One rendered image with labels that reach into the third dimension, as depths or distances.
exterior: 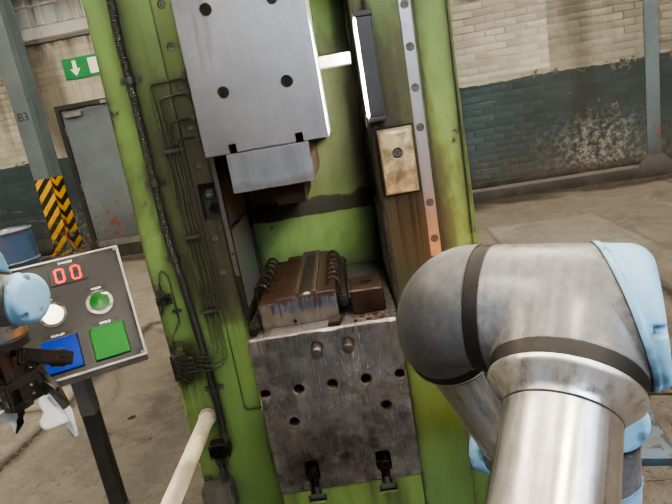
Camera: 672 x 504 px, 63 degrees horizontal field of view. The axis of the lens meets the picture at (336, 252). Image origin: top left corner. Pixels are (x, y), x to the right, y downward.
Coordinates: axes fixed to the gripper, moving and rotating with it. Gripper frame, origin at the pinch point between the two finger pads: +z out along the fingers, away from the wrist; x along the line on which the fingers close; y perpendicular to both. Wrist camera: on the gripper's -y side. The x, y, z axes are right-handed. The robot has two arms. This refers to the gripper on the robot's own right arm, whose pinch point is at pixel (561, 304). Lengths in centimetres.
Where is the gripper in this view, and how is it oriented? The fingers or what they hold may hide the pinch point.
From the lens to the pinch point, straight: 106.0
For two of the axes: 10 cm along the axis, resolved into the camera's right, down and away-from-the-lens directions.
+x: 9.7, -1.1, -2.4
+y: 1.7, 9.6, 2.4
